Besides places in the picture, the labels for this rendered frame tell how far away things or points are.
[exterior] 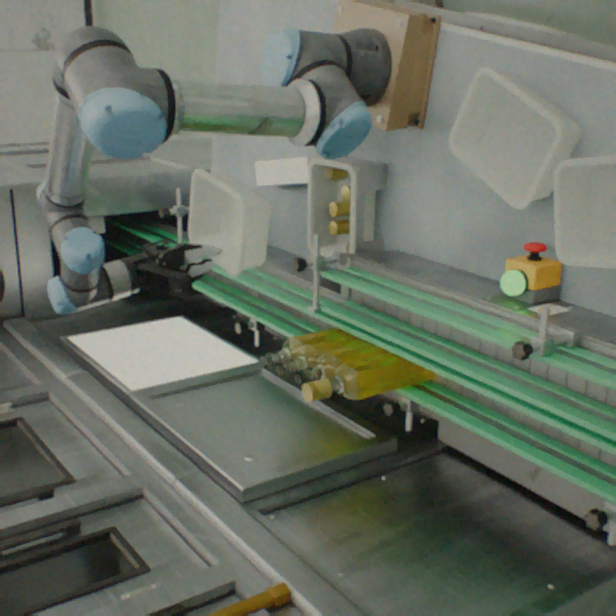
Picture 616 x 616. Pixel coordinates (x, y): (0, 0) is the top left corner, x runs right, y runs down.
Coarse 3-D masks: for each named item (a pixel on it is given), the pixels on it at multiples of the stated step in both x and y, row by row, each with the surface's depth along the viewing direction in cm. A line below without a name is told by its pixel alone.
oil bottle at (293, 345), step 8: (336, 328) 174; (296, 336) 169; (304, 336) 169; (312, 336) 169; (320, 336) 169; (328, 336) 169; (336, 336) 170; (344, 336) 170; (288, 344) 166; (296, 344) 165; (304, 344) 165; (288, 352) 165; (296, 352) 165
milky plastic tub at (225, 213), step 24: (192, 192) 182; (216, 192) 184; (240, 192) 171; (192, 216) 184; (216, 216) 187; (240, 216) 181; (264, 216) 170; (192, 240) 185; (216, 240) 186; (240, 240) 168; (264, 240) 173; (240, 264) 170
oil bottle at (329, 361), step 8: (360, 344) 164; (368, 344) 164; (328, 352) 159; (336, 352) 159; (344, 352) 159; (352, 352) 159; (360, 352) 159; (368, 352) 160; (376, 352) 160; (384, 352) 161; (320, 360) 157; (328, 360) 156; (336, 360) 156; (344, 360) 156; (352, 360) 157; (328, 368) 155; (336, 368) 156; (328, 376) 156
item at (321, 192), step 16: (320, 160) 189; (320, 176) 195; (352, 176) 180; (320, 192) 196; (336, 192) 198; (352, 192) 181; (320, 208) 197; (352, 208) 182; (320, 224) 198; (352, 224) 183; (320, 240) 199; (336, 240) 201; (352, 240) 184
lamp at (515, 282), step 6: (516, 270) 148; (504, 276) 148; (510, 276) 147; (516, 276) 146; (522, 276) 147; (504, 282) 148; (510, 282) 146; (516, 282) 146; (522, 282) 146; (504, 288) 148; (510, 288) 147; (516, 288) 146; (522, 288) 147; (510, 294) 148; (516, 294) 147
